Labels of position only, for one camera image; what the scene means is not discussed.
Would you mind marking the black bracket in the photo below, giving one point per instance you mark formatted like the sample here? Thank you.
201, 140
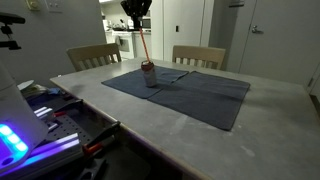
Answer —
93, 168

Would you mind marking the red drinking straw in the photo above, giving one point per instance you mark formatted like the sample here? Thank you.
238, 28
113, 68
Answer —
144, 45

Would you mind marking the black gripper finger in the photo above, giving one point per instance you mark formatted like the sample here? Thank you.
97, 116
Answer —
131, 6
144, 6

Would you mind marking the white light switch plate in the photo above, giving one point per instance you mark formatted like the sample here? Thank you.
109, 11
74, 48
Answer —
54, 5

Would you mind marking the grey door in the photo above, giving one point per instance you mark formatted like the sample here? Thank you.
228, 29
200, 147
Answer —
283, 40

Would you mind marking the light wooden chair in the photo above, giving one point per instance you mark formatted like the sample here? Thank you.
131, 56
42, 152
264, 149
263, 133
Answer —
93, 51
200, 53

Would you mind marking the aluminium rail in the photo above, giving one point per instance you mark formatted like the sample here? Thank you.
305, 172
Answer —
63, 141
43, 111

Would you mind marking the white oven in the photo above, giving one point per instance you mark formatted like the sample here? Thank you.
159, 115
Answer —
125, 43

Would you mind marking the small blue object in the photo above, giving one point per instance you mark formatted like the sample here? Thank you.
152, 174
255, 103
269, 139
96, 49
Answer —
53, 91

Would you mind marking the dark blue cloth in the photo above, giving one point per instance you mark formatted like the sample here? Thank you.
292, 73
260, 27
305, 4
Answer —
200, 96
126, 83

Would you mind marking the black camera on mount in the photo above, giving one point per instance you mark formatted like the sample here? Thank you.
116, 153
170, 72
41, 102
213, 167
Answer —
10, 18

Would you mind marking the small black wall switch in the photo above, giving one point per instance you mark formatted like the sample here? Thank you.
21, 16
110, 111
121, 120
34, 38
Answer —
177, 28

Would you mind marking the cream outlet plate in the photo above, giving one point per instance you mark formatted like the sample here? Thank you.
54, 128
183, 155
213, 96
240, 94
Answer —
33, 4

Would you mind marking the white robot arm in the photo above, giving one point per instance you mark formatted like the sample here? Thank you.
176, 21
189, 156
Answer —
20, 110

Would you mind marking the silver red soda can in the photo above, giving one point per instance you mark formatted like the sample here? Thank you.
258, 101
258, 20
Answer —
149, 75

